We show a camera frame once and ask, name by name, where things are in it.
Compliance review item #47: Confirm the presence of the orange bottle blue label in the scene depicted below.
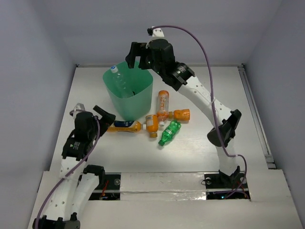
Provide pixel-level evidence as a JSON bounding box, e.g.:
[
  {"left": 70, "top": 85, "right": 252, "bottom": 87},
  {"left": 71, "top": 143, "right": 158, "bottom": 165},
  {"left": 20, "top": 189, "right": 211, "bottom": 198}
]
[{"left": 107, "top": 120, "right": 146, "bottom": 133}]

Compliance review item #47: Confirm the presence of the clear crushed plastic bottle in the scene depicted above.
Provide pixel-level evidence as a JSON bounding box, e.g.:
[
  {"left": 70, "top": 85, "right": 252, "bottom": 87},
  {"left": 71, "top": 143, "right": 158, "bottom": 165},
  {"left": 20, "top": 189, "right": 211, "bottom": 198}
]
[{"left": 110, "top": 65, "right": 134, "bottom": 99}]

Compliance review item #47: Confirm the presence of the green plastic bottle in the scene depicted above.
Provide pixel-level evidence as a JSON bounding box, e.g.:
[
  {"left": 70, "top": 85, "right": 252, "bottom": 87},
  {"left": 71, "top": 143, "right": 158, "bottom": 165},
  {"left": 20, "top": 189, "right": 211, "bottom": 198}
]
[{"left": 158, "top": 120, "right": 181, "bottom": 146}]

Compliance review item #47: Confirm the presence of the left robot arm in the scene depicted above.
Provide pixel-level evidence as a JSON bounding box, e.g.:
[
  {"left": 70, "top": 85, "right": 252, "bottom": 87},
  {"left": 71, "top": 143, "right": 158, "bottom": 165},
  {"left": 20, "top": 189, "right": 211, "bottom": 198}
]
[{"left": 32, "top": 103, "right": 116, "bottom": 229}]

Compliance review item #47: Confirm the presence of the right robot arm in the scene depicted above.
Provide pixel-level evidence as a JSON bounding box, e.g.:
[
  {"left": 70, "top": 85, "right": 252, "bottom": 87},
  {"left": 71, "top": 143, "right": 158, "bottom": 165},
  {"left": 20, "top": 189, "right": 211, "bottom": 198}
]
[{"left": 125, "top": 39, "right": 242, "bottom": 187}]

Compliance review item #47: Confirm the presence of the green plastic bin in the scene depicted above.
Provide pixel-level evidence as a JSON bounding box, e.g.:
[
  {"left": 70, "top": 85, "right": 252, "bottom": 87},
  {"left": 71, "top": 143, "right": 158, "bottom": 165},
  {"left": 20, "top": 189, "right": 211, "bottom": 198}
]
[{"left": 102, "top": 62, "right": 153, "bottom": 121}]

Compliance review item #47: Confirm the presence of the tall orange bottle white cap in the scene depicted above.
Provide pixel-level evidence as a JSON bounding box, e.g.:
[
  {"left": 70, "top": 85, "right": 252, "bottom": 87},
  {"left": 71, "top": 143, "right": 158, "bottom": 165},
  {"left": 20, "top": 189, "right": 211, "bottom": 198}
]
[{"left": 156, "top": 90, "right": 169, "bottom": 127}]

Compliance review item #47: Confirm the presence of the small orange bottle barcode label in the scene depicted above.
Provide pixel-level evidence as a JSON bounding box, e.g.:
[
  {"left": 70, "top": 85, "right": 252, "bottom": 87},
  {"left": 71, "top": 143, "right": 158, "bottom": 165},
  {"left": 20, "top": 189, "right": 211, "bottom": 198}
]
[{"left": 145, "top": 114, "right": 159, "bottom": 138}]

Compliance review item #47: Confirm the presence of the small orange bottle lying right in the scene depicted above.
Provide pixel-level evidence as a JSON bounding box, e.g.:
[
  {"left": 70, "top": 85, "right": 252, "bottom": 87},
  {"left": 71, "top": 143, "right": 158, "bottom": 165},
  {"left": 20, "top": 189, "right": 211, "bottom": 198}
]
[{"left": 168, "top": 109, "right": 190, "bottom": 121}]

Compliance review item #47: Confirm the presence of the silver tape strip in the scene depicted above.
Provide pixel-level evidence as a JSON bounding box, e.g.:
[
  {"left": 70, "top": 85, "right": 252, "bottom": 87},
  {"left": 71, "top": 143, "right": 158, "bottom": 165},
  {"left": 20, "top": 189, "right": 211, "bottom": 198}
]
[{"left": 120, "top": 172, "right": 206, "bottom": 201}]

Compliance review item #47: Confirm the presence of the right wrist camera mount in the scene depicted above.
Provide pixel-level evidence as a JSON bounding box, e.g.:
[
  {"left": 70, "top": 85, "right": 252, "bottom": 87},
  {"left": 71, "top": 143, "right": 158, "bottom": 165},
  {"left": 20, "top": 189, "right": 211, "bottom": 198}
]
[{"left": 146, "top": 27, "right": 165, "bottom": 46}]

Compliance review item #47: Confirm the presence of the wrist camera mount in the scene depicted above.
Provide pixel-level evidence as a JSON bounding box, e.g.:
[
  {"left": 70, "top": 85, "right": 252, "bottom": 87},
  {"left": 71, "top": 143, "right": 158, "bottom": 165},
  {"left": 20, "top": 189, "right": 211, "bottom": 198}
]
[
  {"left": 146, "top": 27, "right": 165, "bottom": 46},
  {"left": 69, "top": 103, "right": 86, "bottom": 119}
]

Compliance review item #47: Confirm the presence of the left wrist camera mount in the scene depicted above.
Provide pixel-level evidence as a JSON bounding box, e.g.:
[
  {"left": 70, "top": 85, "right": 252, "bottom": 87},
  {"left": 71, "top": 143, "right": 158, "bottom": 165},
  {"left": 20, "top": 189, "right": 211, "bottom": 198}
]
[{"left": 69, "top": 103, "right": 86, "bottom": 119}]

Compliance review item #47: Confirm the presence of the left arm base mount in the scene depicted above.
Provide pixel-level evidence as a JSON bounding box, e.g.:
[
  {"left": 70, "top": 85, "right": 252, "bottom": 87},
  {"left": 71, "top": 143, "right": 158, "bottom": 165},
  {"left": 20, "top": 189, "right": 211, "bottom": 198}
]
[{"left": 89, "top": 173, "right": 121, "bottom": 201}]

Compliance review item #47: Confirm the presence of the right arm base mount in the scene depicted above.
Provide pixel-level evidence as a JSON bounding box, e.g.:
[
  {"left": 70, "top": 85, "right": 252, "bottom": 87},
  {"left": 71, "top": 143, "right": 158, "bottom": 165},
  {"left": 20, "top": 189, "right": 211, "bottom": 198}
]
[{"left": 201, "top": 173, "right": 250, "bottom": 200}]

